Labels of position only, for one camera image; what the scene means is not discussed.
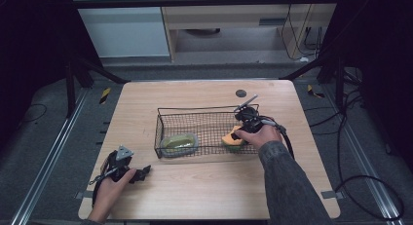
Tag black floor cables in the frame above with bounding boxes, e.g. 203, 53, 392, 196
304, 67, 369, 184

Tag light wooden desk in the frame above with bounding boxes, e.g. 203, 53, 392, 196
158, 0, 341, 62

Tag yellow and black tape strip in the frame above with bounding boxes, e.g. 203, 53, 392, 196
306, 84, 325, 99
98, 87, 112, 105

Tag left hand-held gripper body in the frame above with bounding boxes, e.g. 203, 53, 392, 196
103, 145, 134, 183

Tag black looped floor cable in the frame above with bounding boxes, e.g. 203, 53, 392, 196
334, 173, 406, 221

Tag black metal stand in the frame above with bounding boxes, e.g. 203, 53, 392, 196
64, 54, 131, 119
279, 53, 346, 108

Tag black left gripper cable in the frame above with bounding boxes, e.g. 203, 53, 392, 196
89, 153, 119, 207

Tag grey tape piece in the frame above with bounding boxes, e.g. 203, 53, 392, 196
74, 190, 95, 200
320, 190, 345, 201

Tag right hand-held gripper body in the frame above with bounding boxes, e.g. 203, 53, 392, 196
233, 94, 278, 134

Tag black horizontal bar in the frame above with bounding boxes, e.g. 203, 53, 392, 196
72, 0, 341, 10

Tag thin black floor cable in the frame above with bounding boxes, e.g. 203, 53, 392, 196
19, 103, 48, 124

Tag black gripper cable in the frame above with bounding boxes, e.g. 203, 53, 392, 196
89, 153, 119, 207
267, 118, 295, 161

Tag person's left hand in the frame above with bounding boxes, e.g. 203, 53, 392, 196
87, 168, 138, 223

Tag dark curtain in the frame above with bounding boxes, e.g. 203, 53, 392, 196
0, 0, 102, 151
319, 0, 413, 172

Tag aluminium floor rail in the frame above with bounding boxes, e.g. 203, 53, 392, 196
9, 88, 91, 225
323, 84, 405, 225

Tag black wire basket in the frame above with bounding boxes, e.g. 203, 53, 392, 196
153, 103, 265, 160

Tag person's right hand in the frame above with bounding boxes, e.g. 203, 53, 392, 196
234, 123, 284, 151

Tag yellow and green sponge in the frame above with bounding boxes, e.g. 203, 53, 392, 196
221, 125, 248, 152

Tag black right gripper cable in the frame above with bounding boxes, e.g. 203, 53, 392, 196
267, 118, 295, 161

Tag white cabinet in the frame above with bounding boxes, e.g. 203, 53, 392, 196
69, 0, 171, 58

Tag black hanging desk cables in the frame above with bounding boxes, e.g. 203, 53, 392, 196
280, 4, 323, 62

